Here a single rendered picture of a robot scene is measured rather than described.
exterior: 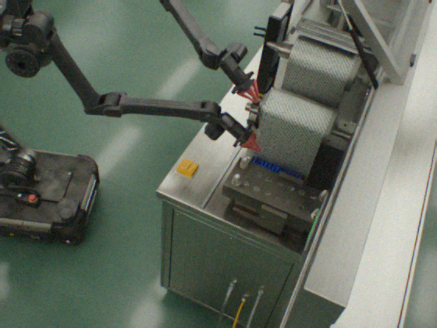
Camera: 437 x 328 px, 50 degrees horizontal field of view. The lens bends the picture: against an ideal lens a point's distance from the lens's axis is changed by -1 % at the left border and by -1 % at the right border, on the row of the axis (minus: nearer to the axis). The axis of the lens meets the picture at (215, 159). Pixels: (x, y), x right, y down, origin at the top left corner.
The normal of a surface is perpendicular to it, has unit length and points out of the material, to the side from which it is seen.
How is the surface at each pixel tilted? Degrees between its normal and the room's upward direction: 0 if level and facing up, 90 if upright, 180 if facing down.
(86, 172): 0
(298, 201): 0
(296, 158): 90
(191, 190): 0
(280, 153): 90
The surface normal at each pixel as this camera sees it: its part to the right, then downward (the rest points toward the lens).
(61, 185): 0.10, -0.66
